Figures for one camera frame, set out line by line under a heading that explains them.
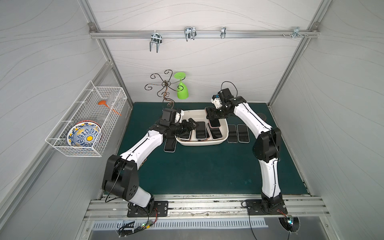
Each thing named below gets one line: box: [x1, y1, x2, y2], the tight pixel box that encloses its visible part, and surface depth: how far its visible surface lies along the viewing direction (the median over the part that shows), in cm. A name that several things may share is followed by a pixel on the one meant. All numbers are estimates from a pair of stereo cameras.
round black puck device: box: [278, 214, 301, 235], surface depth 73 cm
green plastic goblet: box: [174, 72, 189, 100], surface depth 95 cm
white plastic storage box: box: [175, 109, 229, 146], surface depth 100 cm
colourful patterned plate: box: [66, 120, 102, 147], surface depth 62 cm
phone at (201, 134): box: [195, 121, 207, 140], surface depth 100 cm
